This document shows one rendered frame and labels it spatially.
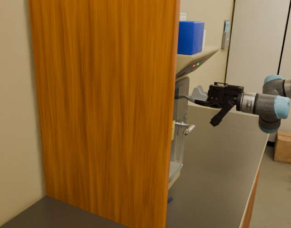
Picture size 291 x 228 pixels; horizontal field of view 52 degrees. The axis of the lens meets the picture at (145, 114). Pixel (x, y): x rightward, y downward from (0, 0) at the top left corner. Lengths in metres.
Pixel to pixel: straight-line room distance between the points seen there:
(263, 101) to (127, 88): 0.47
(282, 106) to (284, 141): 2.71
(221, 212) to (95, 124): 0.56
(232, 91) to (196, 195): 0.44
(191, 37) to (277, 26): 3.09
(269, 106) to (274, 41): 2.88
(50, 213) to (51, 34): 0.61
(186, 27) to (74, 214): 0.73
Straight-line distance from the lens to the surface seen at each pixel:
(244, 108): 1.08
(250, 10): 3.94
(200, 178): 1.35
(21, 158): 1.14
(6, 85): 1.04
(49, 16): 0.99
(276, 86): 1.21
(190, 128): 1.14
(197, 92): 1.12
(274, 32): 3.91
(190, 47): 0.85
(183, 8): 1.07
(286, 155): 3.84
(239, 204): 1.23
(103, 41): 0.87
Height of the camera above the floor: 1.62
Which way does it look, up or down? 19 degrees down
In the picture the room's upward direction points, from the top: 2 degrees clockwise
